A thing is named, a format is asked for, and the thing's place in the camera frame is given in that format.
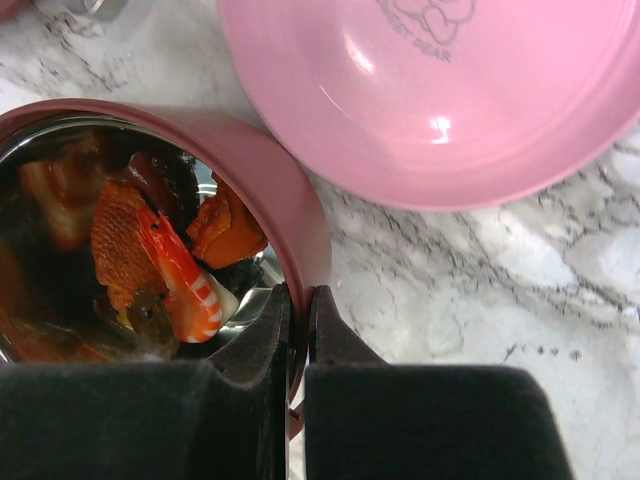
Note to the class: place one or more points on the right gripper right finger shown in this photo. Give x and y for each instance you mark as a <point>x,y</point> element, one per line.
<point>367,419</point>

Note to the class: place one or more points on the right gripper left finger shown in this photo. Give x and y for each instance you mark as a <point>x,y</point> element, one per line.
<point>220,418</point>

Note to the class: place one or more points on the dark red steel lunch pot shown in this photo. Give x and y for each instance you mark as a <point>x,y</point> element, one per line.
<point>265,176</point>

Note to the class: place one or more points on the pink food plate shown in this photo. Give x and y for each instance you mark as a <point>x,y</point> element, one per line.
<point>439,105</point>

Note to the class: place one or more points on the pink food tongs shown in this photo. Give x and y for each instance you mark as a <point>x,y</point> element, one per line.
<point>104,11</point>

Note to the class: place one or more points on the dark brown food piece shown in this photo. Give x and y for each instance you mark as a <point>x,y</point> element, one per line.
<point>145,324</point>

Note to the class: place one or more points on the red white shrimp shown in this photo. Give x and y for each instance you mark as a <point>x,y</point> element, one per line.
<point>197,303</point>

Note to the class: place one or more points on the orange carrot piece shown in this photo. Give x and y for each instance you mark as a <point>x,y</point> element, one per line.
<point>224,231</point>

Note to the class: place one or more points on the red braised meat piece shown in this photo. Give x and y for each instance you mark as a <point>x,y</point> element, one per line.
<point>121,264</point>

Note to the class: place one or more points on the sushi roll piece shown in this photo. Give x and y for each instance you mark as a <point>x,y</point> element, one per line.
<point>178,199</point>

